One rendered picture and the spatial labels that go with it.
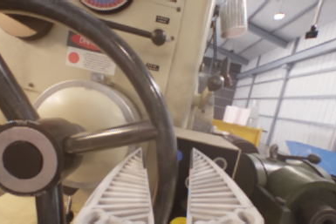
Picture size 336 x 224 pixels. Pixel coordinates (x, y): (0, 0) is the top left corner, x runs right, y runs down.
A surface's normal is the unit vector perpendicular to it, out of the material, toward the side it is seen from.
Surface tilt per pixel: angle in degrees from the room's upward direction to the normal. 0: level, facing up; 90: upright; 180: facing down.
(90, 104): 61
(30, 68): 90
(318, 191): 90
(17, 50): 90
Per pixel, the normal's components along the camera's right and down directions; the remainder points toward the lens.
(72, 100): 0.03, -0.43
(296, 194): 0.02, 0.08
